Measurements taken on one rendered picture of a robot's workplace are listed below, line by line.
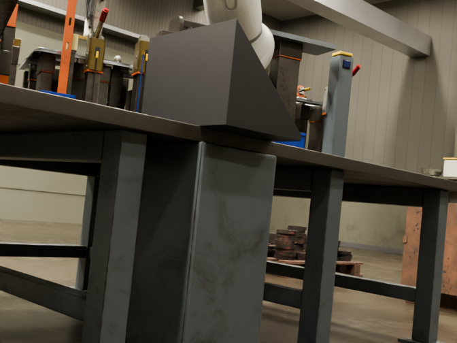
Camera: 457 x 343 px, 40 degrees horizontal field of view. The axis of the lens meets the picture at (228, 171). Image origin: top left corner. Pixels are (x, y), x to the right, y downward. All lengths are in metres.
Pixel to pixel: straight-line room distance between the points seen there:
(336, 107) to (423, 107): 8.68
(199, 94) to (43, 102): 0.46
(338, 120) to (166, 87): 0.94
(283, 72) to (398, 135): 8.96
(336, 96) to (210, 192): 1.02
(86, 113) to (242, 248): 0.61
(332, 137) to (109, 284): 1.26
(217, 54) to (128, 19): 9.31
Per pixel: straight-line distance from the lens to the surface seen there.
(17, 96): 1.39
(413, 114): 11.26
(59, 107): 1.43
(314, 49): 2.56
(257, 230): 1.82
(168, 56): 1.84
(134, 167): 1.59
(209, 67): 1.69
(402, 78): 11.52
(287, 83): 2.44
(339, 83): 2.57
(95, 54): 2.35
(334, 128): 2.54
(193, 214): 1.65
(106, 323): 1.60
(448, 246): 4.06
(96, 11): 2.43
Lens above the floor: 0.50
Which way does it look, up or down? 3 degrees up
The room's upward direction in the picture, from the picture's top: 6 degrees clockwise
